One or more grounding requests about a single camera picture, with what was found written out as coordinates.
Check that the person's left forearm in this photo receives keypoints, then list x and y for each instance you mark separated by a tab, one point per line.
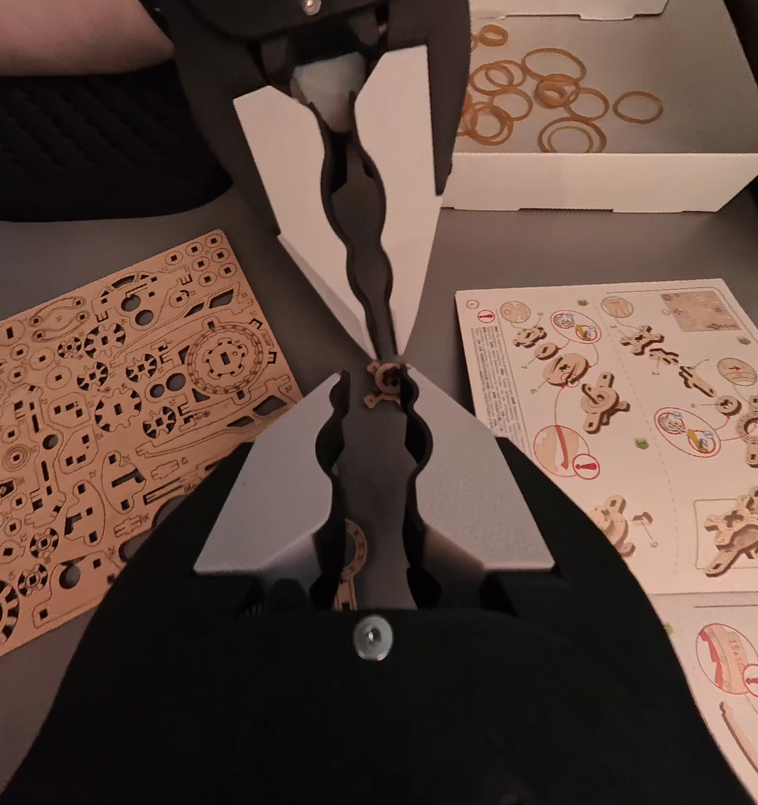
58	38

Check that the assembly instruction booklet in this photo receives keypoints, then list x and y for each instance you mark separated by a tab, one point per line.
637	440

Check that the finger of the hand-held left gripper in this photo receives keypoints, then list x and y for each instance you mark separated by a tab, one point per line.
290	188
410	188

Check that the laser-cut wooden parts sheet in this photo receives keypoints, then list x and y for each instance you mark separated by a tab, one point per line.
102	409

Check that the small wooden model part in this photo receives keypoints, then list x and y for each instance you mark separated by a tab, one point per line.
384	377

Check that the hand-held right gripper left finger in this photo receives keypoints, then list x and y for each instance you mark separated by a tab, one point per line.
265	503

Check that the pile of tan rubber bands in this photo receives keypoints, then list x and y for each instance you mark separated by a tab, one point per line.
555	88

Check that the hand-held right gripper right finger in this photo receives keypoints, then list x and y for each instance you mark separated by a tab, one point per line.
473	503

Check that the white cardboard box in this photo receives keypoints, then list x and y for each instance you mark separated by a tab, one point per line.
605	182

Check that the black quilted pad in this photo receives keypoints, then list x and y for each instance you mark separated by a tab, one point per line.
83	144

